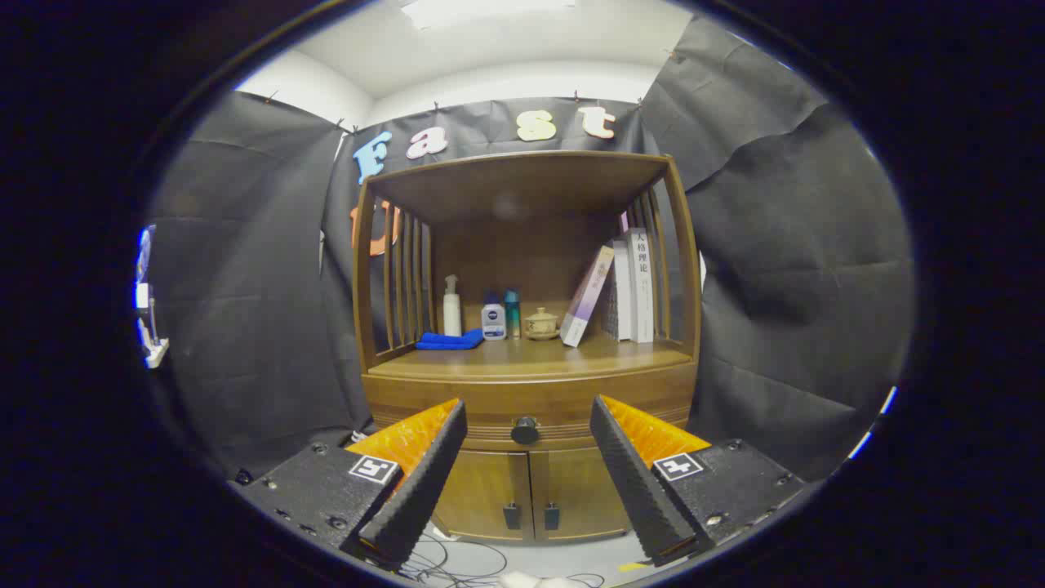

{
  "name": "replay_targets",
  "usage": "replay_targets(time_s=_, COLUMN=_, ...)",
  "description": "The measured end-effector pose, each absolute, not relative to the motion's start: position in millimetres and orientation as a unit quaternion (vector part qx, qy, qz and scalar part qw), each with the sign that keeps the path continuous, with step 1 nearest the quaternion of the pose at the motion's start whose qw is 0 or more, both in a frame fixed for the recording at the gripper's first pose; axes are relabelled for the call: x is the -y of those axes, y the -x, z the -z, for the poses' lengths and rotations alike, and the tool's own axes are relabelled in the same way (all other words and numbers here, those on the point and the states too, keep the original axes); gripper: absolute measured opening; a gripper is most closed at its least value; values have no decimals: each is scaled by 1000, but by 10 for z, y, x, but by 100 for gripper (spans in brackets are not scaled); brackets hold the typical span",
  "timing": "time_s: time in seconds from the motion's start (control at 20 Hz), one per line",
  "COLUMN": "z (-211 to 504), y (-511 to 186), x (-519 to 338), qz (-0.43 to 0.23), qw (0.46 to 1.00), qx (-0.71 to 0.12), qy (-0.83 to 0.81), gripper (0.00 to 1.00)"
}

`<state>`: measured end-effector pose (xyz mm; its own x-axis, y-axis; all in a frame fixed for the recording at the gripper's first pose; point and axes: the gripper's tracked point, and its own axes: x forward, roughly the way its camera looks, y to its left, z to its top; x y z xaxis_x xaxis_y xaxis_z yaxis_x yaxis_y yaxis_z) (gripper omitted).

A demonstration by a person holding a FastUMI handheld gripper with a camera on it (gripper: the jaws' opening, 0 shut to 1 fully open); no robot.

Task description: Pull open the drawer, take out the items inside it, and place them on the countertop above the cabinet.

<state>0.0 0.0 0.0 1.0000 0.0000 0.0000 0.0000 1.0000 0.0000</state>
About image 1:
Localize white lotion bottle blue cap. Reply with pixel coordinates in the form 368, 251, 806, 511
481, 292, 507, 341

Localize wooden countertop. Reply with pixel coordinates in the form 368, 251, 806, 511
367, 331, 695, 381

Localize wooden cabinet door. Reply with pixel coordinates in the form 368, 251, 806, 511
433, 449, 536, 541
529, 448, 634, 540

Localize black floor cables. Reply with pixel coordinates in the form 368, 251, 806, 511
404, 527, 605, 588

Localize beige lidded ceramic cup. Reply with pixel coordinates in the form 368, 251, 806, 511
524, 307, 561, 341

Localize blue folded cloth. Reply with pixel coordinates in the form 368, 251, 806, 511
416, 328, 485, 351

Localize ceiling light panel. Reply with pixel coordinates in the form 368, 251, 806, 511
400, 0, 576, 32

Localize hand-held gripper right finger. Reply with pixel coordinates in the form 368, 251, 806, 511
589, 394, 807, 568

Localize purple white leaning book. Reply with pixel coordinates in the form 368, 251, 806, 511
560, 246, 616, 348

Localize wooden cabinet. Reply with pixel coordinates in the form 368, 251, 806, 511
351, 149, 705, 544

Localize white spray bottle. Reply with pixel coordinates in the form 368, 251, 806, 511
442, 274, 463, 337

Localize white book with printed spine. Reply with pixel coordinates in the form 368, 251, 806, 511
627, 228, 656, 344

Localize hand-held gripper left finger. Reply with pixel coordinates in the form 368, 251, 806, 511
231, 398, 469, 571

